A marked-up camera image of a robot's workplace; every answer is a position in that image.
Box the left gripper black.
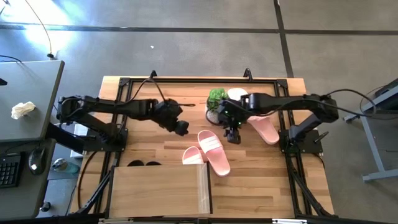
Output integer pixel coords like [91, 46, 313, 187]
[152, 98, 190, 136]

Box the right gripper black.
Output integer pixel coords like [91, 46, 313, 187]
[217, 99, 249, 144]

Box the succulent in white faceted pot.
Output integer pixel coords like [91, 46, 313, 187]
[206, 88, 229, 125]

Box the white box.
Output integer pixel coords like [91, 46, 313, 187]
[72, 123, 91, 159]

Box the black computer mouse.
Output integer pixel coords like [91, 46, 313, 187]
[28, 147, 46, 175]

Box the grey metal table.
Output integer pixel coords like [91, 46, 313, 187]
[343, 77, 398, 183]

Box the crumpled white tissue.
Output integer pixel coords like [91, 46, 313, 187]
[11, 101, 37, 120]

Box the grey desk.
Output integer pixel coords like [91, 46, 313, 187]
[0, 60, 85, 220]

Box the black keyboard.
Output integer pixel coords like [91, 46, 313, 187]
[0, 152, 22, 189]

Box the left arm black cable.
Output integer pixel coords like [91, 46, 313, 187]
[126, 77, 197, 108]

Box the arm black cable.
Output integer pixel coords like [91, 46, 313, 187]
[323, 88, 398, 122]
[126, 77, 197, 108]

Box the black metal rig frame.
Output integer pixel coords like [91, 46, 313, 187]
[74, 77, 335, 218]

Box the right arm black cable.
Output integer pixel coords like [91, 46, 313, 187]
[323, 88, 398, 122]

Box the black floor cable with plug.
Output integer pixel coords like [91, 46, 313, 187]
[24, 0, 55, 60]

